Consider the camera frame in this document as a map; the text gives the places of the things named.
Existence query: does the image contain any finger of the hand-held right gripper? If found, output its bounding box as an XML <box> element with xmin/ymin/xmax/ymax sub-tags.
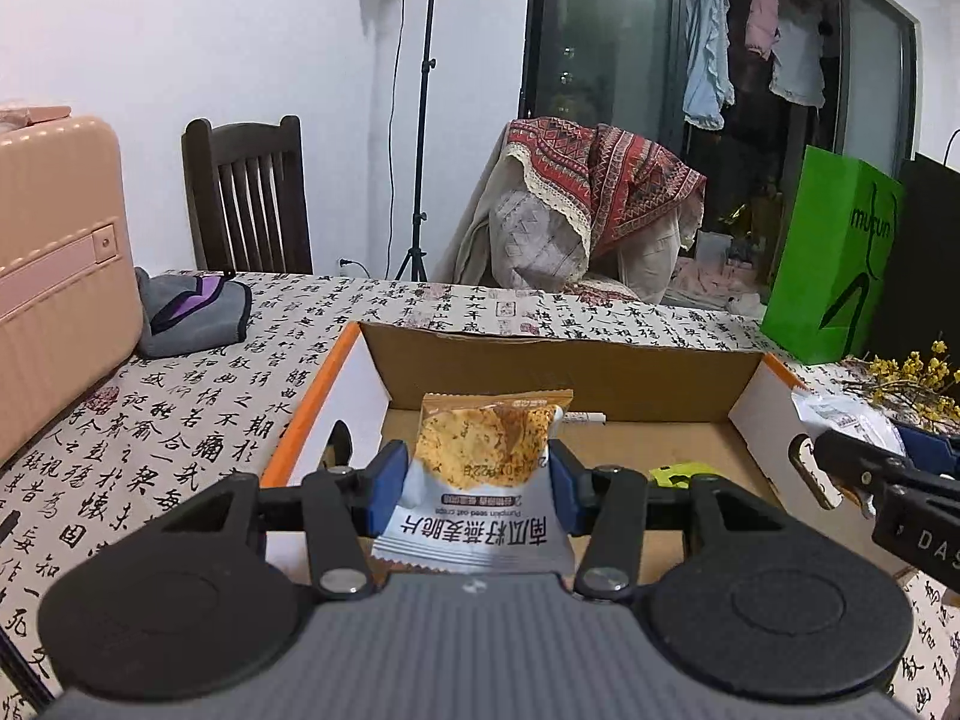
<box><xmin>896</xmin><ymin>424</ymin><xmax>960</xmax><ymax>477</ymax></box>
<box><xmin>814</xmin><ymin>430</ymin><xmax>914</xmax><ymax>500</ymax></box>

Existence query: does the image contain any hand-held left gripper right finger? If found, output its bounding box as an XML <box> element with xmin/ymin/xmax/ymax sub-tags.
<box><xmin>547</xmin><ymin>441</ymin><xmax>796</xmax><ymax>601</ymax></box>

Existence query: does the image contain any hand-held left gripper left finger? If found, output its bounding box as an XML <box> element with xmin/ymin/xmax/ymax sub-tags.
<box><xmin>150</xmin><ymin>441</ymin><xmax>410</xmax><ymax>601</ymax></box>

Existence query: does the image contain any orange cracker snack packet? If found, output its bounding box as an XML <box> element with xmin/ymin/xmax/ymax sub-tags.
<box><xmin>373</xmin><ymin>388</ymin><xmax>577</xmax><ymax>578</ymax></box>

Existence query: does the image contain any orange cardboard box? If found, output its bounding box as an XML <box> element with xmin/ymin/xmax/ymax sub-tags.
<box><xmin>259</xmin><ymin>321</ymin><xmax>920</xmax><ymax>593</ymax></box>

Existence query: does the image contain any white snack packet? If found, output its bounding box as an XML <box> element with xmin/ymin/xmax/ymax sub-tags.
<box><xmin>792</xmin><ymin>390</ymin><xmax>908</xmax><ymax>458</ymax></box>

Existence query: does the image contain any yellow flower branch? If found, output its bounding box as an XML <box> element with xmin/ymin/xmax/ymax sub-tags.
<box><xmin>844</xmin><ymin>340</ymin><xmax>960</xmax><ymax>433</ymax></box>

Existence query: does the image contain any green snack packet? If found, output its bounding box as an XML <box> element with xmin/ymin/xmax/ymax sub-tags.
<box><xmin>649</xmin><ymin>463</ymin><xmax>722</xmax><ymax>493</ymax></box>

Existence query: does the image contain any calligraphy print tablecloth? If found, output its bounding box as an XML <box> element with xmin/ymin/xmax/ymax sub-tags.
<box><xmin>0</xmin><ymin>270</ymin><xmax>960</xmax><ymax>720</ymax></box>

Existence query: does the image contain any black paper bag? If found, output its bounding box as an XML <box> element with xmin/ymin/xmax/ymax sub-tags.
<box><xmin>870</xmin><ymin>152</ymin><xmax>960</xmax><ymax>361</ymax></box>

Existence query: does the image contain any green paper bag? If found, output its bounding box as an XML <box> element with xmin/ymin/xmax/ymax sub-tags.
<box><xmin>761</xmin><ymin>146</ymin><xmax>905</xmax><ymax>366</ymax></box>

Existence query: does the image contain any pale cloth pile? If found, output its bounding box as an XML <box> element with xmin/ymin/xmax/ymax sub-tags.
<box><xmin>664</xmin><ymin>232</ymin><xmax>770</xmax><ymax>310</ymax></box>

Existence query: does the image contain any beige covered armchair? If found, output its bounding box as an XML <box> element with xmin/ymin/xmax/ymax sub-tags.
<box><xmin>435</xmin><ymin>124</ymin><xmax>703</xmax><ymax>306</ymax></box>

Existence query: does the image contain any grey purple pouch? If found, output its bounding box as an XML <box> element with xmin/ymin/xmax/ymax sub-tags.
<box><xmin>135</xmin><ymin>268</ymin><xmax>253</xmax><ymax>359</ymax></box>

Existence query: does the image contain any red patterned cloth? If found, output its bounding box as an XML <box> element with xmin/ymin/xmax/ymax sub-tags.
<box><xmin>504</xmin><ymin>118</ymin><xmax>707</xmax><ymax>257</ymax></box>

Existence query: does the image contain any dark wooden chair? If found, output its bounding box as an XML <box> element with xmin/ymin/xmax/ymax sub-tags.
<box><xmin>182</xmin><ymin>116</ymin><xmax>314</xmax><ymax>275</ymax></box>

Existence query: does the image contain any pink suitcase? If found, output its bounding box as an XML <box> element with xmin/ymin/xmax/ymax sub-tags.
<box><xmin>0</xmin><ymin>116</ymin><xmax>147</xmax><ymax>466</ymax></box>

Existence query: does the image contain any studio light on stand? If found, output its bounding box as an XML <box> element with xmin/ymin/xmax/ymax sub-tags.
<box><xmin>393</xmin><ymin>0</ymin><xmax>452</xmax><ymax>283</ymax></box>

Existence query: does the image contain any white hanging garment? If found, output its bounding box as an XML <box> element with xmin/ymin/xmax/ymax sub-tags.
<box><xmin>769</xmin><ymin>13</ymin><xmax>827</xmax><ymax>107</ymax></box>

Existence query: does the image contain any light blue hanging shirt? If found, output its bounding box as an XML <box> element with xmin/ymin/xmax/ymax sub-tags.
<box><xmin>681</xmin><ymin>0</ymin><xmax>737</xmax><ymax>133</ymax></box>

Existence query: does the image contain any pink hanging garment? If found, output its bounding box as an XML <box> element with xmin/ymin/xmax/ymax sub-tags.
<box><xmin>742</xmin><ymin>0</ymin><xmax>782</xmax><ymax>62</ymax></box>

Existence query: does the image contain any glass sliding door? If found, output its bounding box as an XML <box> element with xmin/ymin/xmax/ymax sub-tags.
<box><xmin>523</xmin><ymin>0</ymin><xmax>920</xmax><ymax>287</ymax></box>

